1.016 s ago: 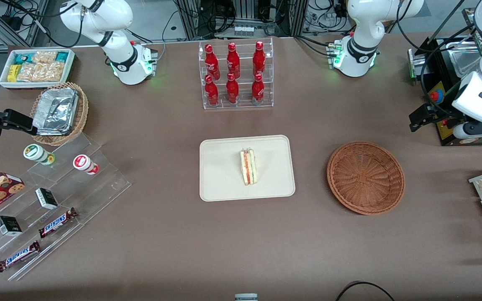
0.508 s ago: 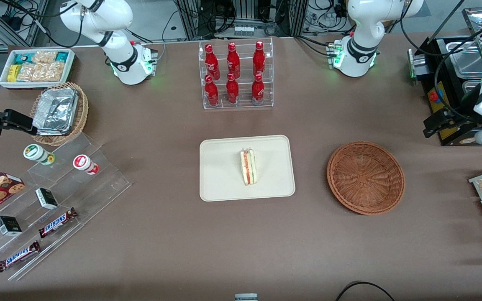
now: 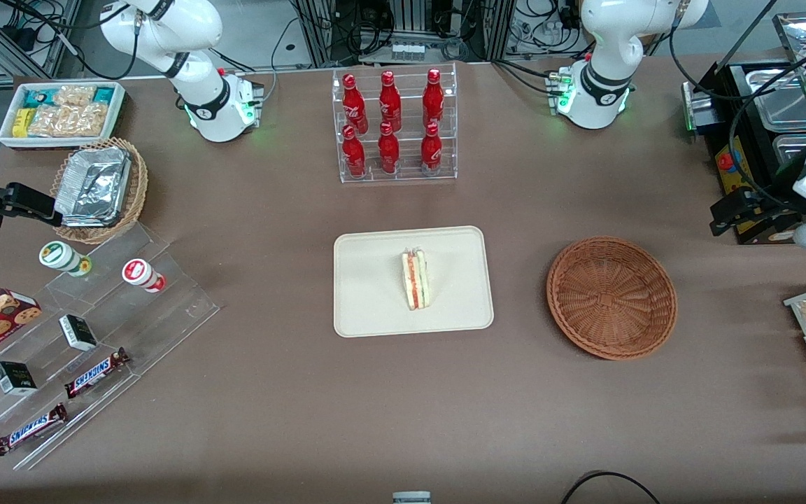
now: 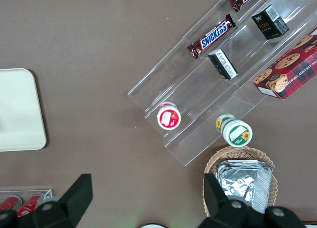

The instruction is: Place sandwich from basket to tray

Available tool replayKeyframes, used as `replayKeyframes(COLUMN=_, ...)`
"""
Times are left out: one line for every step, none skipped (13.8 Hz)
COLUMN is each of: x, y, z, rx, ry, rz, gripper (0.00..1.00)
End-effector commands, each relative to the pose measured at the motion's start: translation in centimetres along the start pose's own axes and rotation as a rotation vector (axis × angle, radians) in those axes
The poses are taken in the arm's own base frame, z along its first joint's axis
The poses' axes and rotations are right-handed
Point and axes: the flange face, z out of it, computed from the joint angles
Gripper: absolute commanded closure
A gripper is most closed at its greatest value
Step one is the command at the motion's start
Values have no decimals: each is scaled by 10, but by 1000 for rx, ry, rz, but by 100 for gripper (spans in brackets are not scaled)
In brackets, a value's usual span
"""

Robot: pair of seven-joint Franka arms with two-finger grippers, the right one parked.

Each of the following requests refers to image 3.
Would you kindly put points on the white plastic snack bin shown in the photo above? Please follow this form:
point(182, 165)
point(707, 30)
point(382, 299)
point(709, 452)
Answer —
point(8, 136)

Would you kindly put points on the red capped white bottle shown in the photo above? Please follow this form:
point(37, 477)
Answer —
point(140, 273)

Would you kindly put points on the aluminium foil container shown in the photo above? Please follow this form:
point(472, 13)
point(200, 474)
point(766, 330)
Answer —
point(92, 185)

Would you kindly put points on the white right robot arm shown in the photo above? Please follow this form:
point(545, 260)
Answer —
point(196, 87)

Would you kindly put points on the red cola bottle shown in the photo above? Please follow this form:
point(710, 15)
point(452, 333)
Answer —
point(353, 154)
point(388, 150)
point(390, 103)
point(431, 149)
point(354, 105)
point(433, 99)

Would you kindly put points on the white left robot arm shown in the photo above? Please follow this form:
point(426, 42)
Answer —
point(606, 42)

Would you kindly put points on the steel pan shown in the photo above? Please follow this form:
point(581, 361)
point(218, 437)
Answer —
point(781, 105)

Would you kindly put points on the small black box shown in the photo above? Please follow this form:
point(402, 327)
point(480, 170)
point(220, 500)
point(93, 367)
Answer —
point(15, 379)
point(78, 332)

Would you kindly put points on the aluminium frame rack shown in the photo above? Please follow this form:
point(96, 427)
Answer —
point(403, 21)

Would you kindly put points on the yellow snack pack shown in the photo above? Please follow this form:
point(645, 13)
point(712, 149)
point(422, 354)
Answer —
point(22, 122)

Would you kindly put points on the clear acrylic bottle rack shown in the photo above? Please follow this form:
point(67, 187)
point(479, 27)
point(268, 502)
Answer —
point(406, 175)

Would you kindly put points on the cream plastic tray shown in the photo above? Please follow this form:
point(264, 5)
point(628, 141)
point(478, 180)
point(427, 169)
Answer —
point(368, 287)

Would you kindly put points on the white power strip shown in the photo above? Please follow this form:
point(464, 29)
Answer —
point(408, 51)

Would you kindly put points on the clear acrylic stepped stand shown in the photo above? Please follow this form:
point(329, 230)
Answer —
point(144, 322)

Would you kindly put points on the triangle sandwich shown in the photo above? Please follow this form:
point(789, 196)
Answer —
point(415, 280)

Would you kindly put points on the brown Snickers bar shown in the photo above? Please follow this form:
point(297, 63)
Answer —
point(95, 373)
point(31, 429)

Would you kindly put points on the steel shelf tray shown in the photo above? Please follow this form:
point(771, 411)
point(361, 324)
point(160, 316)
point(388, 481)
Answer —
point(798, 31)

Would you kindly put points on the small clear cracker bag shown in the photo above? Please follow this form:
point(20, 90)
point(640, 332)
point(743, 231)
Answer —
point(74, 96)

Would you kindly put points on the green capped white bottle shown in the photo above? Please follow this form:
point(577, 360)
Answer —
point(59, 256)

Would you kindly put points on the light wicker basket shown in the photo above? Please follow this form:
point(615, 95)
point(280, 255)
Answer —
point(138, 185)

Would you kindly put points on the large clear cracker bag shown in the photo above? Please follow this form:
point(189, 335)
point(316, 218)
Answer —
point(71, 120)

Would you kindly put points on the teal snack pack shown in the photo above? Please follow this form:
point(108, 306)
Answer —
point(38, 98)
point(103, 94)

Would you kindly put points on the small grey object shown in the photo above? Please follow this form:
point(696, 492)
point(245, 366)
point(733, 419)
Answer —
point(411, 498)

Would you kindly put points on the brown wicker basket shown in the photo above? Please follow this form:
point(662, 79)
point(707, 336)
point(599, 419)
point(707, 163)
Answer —
point(609, 297)

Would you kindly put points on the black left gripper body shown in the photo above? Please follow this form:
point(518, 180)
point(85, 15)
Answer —
point(771, 208)

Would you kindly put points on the black machine with yellow panel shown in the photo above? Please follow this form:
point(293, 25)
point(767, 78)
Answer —
point(735, 175)

